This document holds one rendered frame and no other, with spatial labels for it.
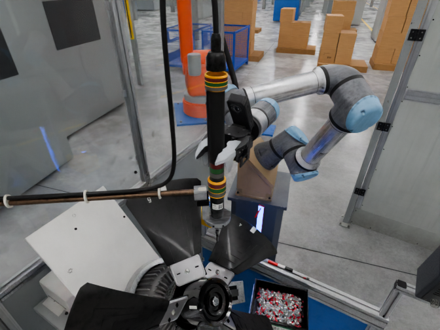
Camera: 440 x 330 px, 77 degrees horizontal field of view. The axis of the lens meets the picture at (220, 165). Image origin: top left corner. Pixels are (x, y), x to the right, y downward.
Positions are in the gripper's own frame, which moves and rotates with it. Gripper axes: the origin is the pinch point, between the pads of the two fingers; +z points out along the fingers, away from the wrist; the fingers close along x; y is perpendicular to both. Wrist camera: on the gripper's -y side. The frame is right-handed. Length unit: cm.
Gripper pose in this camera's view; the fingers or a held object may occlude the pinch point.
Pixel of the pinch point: (208, 154)
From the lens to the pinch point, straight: 57.5
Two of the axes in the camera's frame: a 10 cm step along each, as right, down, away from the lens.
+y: 0.0, 8.3, 5.5
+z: -4.9, 4.8, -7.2
